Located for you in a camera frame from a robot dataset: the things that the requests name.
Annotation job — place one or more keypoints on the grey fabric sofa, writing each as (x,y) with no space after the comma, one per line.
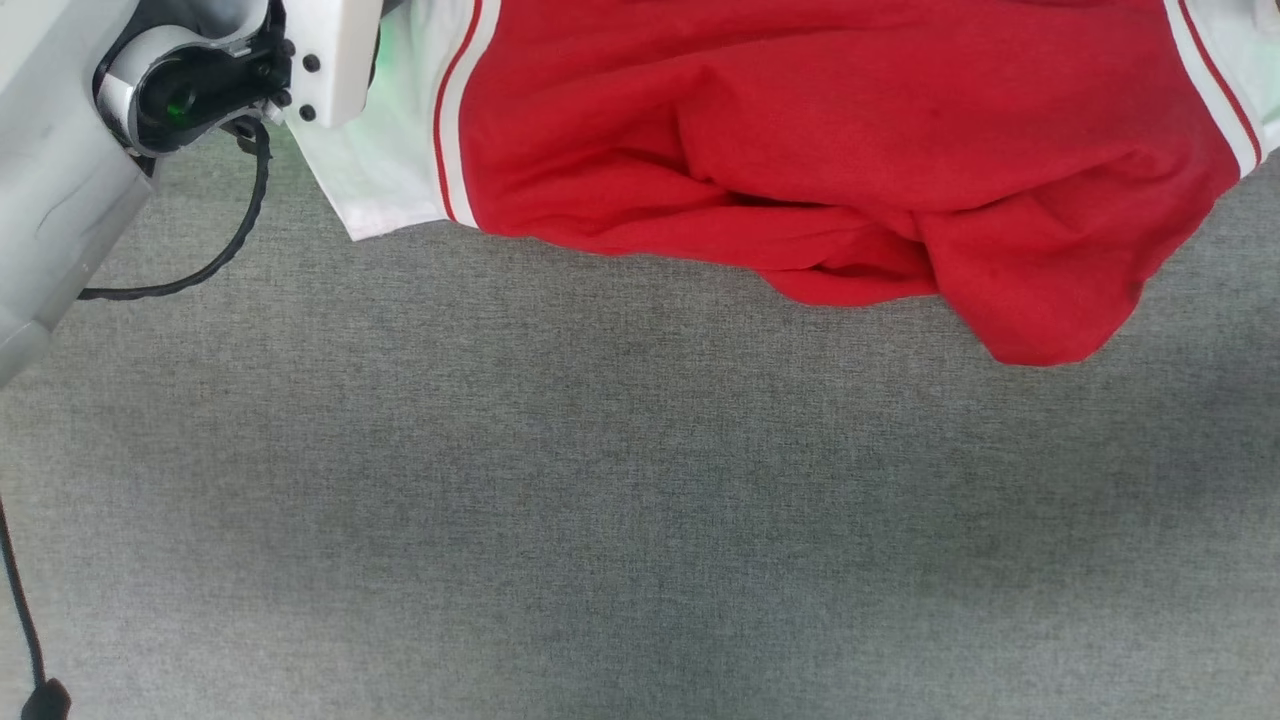
(600,500)

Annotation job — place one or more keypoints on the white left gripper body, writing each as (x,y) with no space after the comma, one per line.
(335,60)

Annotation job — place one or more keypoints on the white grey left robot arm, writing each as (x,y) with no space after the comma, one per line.
(50,150)

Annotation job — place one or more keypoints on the red white basketball jersey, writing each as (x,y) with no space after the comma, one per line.
(800,120)

